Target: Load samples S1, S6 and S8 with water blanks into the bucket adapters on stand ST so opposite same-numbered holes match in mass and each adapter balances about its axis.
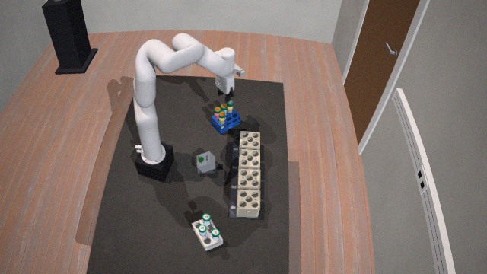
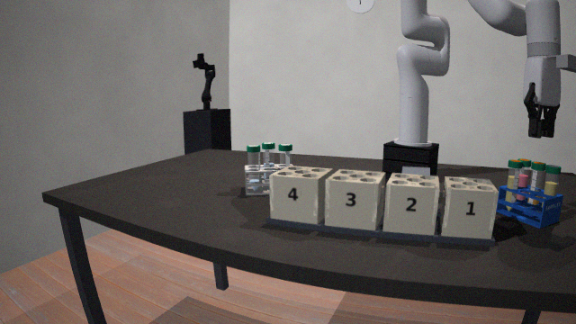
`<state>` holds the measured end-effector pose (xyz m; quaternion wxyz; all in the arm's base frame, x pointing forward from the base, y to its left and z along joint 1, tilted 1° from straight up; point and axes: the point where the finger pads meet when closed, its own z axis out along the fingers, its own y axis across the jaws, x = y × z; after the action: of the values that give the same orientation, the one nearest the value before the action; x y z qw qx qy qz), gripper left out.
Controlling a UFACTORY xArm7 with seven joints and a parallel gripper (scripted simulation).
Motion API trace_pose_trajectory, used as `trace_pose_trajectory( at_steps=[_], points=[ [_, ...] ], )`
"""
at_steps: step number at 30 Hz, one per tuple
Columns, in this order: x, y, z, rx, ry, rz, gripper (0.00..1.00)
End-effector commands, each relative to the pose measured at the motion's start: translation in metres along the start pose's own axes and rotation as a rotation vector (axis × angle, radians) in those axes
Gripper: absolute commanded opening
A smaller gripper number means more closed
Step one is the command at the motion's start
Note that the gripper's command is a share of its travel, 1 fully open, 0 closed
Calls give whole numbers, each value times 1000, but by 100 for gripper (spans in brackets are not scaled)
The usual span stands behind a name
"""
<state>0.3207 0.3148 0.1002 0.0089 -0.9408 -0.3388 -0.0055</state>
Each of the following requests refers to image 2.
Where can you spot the white bucket adapter with five holes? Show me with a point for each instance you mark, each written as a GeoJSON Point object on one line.
{"type": "Point", "coordinates": [351, 203]}
{"type": "Point", "coordinates": [297, 193]}
{"type": "Point", "coordinates": [468, 212]}
{"type": "Point", "coordinates": [411, 207]}

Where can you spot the blue tube rack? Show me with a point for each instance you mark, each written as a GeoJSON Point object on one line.
{"type": "Point", "coordinates": [550, 213]}

